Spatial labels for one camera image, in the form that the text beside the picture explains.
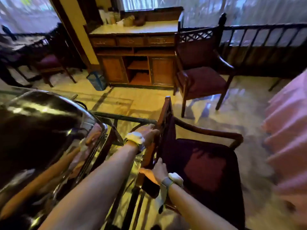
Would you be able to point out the person's right forearm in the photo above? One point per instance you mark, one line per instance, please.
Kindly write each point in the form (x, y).
(194, 208)

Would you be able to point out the steel chafing dish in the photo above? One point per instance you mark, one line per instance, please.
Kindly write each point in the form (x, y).
(40, 146)

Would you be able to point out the wooden sideboard cabinet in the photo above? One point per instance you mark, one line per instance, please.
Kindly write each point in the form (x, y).
(139, 52)

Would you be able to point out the person's left forearm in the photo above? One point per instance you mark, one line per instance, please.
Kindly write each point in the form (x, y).
(96, 189)

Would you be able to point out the dark wooden railing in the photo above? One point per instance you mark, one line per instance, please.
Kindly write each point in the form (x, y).
(261, 45)

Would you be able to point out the brown wooden bowl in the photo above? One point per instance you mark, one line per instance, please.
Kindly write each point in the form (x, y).
(139, 20)

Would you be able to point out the white cup holder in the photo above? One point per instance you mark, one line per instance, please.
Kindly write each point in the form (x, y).
(108, 17)

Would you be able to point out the person's right hand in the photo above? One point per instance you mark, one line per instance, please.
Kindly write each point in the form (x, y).
(160, 171)

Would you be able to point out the person's left fingers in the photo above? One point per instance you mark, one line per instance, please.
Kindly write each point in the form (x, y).
(153, 130)

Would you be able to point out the glass table black frame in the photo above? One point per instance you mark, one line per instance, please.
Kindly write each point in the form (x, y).
(124, 131)

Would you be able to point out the person's left hand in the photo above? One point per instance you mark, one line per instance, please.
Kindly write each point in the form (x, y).
(146, 134)

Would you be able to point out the dark table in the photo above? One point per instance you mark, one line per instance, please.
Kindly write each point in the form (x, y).
(12, 52)

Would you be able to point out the pink tablecloth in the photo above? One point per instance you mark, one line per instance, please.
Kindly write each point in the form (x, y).
(289, 146)

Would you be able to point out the dark wooden armchair red cushion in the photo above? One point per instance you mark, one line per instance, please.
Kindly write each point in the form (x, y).
(51, 61)
(201, 69)
(203, 165)

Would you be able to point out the white wrist tracker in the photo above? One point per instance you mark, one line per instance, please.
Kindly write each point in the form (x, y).
(173, 180)
(135, 138)

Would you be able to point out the person's right thumb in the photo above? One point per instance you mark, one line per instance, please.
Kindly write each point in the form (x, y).
(148, 174)

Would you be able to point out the tan ceramic jar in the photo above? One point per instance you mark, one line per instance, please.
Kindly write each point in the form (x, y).
(128, 21)

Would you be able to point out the blue waste bin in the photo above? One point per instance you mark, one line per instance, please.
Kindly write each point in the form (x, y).
(97, 80)

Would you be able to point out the sheer white curtain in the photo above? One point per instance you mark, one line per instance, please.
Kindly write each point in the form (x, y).
(230, 10)

